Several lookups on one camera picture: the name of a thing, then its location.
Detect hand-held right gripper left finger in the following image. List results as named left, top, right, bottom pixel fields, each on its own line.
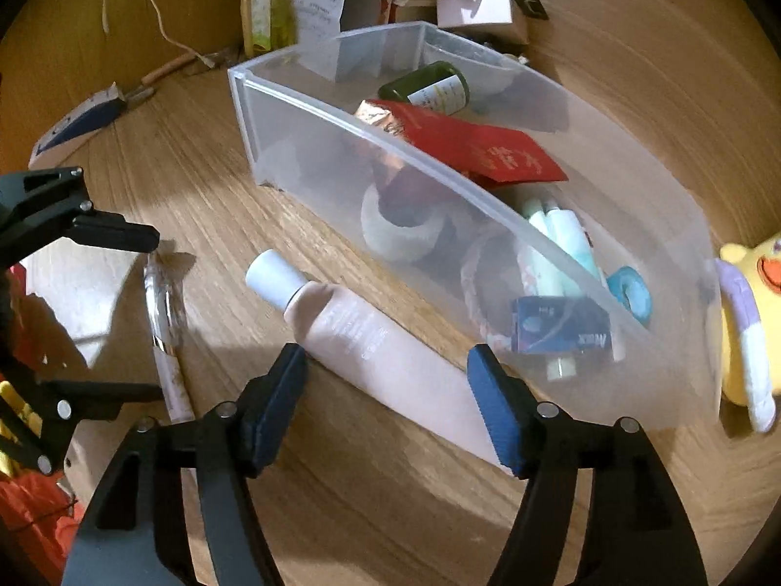
left=61, top=343, right=309, bottom=586

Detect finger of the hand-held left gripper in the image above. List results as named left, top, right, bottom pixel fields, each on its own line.
left=0, top=369, right=165, bottom=476
left=0, top=167, right=161, bottom=270

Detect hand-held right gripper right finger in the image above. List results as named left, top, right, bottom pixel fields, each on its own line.
left=467, top=343, right=709, bottom=586

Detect clear plastic pen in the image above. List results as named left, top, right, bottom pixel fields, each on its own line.
left=143, top=254, right=196, bottom=422

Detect pink tube with white cap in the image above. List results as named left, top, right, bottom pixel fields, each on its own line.
left=245, top=249, right=514, bottom=471

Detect small blue box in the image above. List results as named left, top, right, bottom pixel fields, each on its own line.
left=511, top=296, right=612, bottom=356

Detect clear plastic bin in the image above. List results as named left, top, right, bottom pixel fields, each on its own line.
left=227, top=20, right=724, bottom=477

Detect red envelope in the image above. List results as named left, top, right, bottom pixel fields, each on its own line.
left=372, top=99, right=568, bottom=187

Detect copper patterned box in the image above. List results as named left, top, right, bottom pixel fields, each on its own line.
left=355, top=98, right=407, bottom=187

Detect green spray bottle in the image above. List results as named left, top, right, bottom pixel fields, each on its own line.
left=377, top=61, right=471, bottom=116

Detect dark blue and white packet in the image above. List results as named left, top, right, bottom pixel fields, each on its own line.
left=27, top=82, right=129, bottom=166

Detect person's orange clothing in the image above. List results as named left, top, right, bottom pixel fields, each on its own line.
left=0, top=476, right=80, bottom=586

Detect short pale tube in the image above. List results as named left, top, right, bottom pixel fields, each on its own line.
left=521, top=198, right=577, bottom=300

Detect blue tape roll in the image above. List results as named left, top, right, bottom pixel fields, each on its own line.
left=607, top=267, right=653, bottom=324

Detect long pale green tube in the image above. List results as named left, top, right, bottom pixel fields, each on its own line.
left=546, top=198, right=602, bottom=282

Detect white tape roll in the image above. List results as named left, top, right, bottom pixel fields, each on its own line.
left=360, top=186, right=449, bottom=263

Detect black object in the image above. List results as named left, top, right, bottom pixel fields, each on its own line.
left=381, top=171, right=446, bottom=227

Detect yellow chick plush toy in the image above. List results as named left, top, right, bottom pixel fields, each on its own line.
left=711, top=232, right=781, bottom=434

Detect yellow-green clear package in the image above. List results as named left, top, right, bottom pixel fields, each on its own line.
left=241, top=0, right=300, bottom=56

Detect red and white snack boxes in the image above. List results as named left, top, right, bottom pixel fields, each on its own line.
left=381, top=0, right=440, bottom=25

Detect white cardboard box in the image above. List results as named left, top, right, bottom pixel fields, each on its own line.
left=436, top=0, right=529, bottom=43

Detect wooden handled tool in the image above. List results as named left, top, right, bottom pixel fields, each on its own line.
left=125, top=52, right=199, bottom=102

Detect white cable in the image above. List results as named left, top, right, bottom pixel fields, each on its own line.
left=98, top=0, right=211, bottom=68

